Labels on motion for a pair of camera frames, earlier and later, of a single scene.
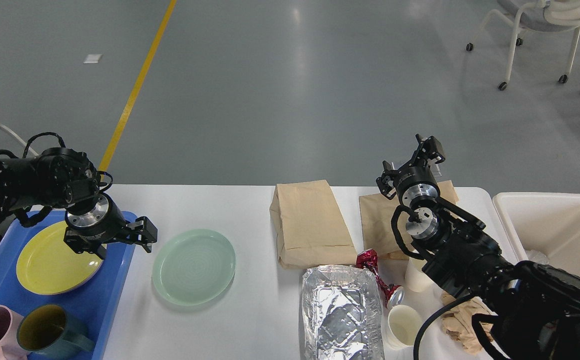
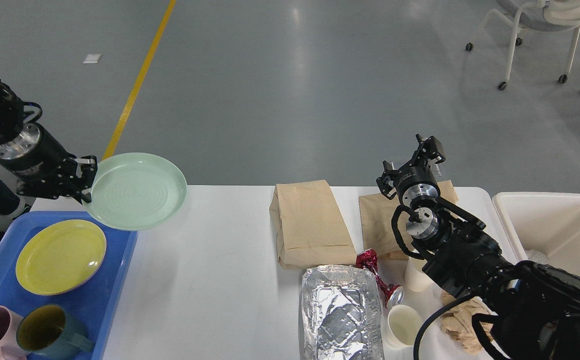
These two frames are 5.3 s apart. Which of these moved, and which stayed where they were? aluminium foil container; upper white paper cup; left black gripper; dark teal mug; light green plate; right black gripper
Moved: light green plate; left black gripper
Stayed: right black gripper; aluminium foil container; dark teal mug; upper white paper cup
